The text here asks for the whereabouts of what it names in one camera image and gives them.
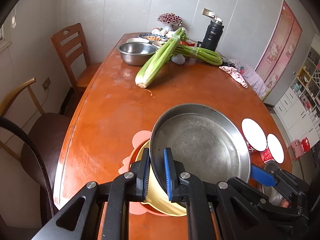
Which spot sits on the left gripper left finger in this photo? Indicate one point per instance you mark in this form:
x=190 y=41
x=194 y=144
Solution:
x=102 y=207

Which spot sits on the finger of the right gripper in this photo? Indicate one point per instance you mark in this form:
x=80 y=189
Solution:
x=262 y=177

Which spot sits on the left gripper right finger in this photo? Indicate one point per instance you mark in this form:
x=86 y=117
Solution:
x=226 y=210

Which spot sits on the red noodle cup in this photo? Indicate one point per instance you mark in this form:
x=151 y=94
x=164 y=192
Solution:
x=254 y=136
x=273 y=151

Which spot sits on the yellow scalloped plate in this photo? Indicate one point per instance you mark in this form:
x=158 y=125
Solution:
x=157 y=202

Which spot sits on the steel pan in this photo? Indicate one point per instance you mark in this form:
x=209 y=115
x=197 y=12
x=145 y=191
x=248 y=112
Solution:
x=204 y=140

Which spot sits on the orange bear-shaped plate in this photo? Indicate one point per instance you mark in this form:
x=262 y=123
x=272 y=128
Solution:
x=138 y=140

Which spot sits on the pink toy stool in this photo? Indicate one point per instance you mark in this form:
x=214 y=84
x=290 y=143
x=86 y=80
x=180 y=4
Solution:
x=300 y=147

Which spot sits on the white shelf cabinet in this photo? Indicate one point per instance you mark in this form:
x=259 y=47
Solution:
x=298 y=108

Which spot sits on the dark round chair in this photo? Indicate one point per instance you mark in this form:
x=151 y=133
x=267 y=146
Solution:
x=40 y=155

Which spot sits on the pink child clothing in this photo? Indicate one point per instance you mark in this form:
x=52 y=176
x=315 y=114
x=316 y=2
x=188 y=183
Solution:
x=251 y=77

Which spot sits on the pink cloth on table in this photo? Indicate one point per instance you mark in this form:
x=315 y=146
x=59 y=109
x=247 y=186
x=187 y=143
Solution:
x=235 y=75

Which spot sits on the white mesh fruit wrap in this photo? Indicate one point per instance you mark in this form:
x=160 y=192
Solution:
x=178 y=59

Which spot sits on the pink Hello Kitty poster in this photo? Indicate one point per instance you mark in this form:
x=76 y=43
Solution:
x=279 y=50

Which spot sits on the black thermos bottle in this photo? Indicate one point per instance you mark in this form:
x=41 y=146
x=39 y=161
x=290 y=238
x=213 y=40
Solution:
x=213 y=34

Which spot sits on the light wood armchair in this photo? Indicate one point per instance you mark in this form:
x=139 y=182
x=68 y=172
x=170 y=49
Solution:
x=18 y=105

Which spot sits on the large celery stalk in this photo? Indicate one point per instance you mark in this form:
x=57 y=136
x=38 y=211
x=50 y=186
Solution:
x=149 y=70

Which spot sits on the steel mixing bowl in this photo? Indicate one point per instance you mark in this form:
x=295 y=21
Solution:
x=136 y=53

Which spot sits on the blue patterned food dish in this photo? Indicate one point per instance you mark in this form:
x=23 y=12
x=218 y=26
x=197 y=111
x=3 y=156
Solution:
x=153 y=37

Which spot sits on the brown wooden chair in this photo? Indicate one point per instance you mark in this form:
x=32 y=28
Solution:
x=70 y=44

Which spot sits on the dried flower bouquet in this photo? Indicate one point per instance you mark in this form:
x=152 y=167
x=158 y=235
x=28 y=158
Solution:
x=170 y=18

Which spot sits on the wall power socket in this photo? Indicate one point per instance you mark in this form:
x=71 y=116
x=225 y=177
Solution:
x=46 y=83

